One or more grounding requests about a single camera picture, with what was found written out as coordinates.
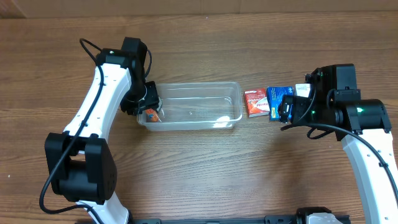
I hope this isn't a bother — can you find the red Panadol box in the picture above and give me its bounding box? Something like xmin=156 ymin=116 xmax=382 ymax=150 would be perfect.
xmin=244 ymin=88 xmax=270 ymax=118

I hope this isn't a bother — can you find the white plaster box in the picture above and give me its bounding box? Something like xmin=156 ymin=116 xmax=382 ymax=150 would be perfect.
xmin=294 ymin=83 xmax=311 ymax=98

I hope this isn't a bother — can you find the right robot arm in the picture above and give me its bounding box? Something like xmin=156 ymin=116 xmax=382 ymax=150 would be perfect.
xmin=278 ymin=63 xmax=397 ymax=223

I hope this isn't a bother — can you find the clear plastic container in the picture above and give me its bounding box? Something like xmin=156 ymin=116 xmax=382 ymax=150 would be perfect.
xmin=137 ymin=82 xmax=243 ymax=131

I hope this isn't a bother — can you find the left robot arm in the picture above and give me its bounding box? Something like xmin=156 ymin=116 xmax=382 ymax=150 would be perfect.
xmin=39 ymin=37 xmax=162 ymax=223

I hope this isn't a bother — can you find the blue VapoDrops box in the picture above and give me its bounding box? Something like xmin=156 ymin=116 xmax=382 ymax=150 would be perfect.
xmin=266 ymin=86 xmax=294 ymax=121

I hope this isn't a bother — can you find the orange tablet tube white cap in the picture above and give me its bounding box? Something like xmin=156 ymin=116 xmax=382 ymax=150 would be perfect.
xmin=145 ymin=109 xmax=160 ymax=123

